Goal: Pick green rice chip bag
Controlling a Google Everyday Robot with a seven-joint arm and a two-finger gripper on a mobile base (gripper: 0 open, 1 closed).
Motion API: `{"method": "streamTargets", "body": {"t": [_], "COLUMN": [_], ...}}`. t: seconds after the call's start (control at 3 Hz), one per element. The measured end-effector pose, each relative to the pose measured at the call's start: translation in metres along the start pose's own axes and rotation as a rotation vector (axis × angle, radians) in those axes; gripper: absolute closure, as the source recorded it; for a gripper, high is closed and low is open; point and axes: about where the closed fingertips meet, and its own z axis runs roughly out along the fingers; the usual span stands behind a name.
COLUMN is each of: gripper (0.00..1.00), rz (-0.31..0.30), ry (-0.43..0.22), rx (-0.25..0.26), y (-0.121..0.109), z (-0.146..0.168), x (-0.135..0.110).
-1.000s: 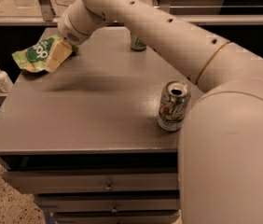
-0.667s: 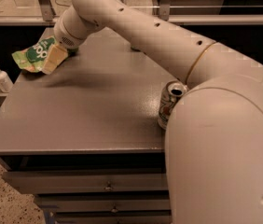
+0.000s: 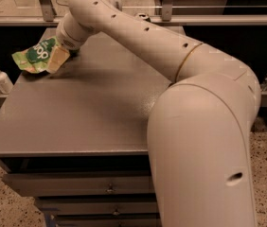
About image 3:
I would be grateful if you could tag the metal railing frame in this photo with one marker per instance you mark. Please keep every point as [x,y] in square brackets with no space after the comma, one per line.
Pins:
[162,12]

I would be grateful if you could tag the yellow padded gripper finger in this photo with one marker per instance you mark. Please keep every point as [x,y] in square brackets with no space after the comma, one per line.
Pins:
[58,57]

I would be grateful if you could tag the green soda can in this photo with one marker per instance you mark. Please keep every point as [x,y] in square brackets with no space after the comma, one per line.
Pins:
[143,17]

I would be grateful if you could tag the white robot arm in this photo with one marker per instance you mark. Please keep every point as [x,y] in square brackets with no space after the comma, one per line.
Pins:
[198,129]

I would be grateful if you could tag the white pump bottle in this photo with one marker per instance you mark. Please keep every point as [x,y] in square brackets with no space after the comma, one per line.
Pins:
[5,83]

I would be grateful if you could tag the grey drawer cabinet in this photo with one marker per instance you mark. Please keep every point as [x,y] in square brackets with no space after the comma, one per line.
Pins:
[75,141]

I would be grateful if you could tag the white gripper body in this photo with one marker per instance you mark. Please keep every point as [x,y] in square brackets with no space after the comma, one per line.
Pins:
[71,41]

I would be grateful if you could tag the green rice chip bag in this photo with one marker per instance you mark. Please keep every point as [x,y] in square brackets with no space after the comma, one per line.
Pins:
[34,60]

